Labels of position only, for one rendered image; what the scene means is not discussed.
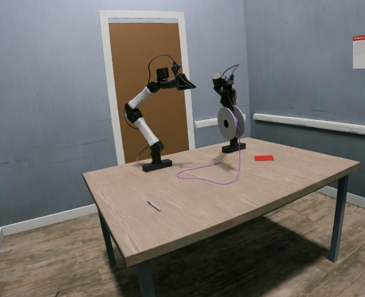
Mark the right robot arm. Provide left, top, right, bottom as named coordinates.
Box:
left=125, top=62, right=181, bottom=169

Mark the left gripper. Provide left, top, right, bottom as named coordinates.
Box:
left=218, top=87, right=235, bottom=111

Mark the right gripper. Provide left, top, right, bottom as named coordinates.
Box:
left=168, top=73, right=196, bottom=91

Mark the grey cable reel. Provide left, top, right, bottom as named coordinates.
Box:
left=217, top=106, right=245, bottom=140

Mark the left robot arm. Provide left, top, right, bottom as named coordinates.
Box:
left=212, top=72, right=246, bottom=150

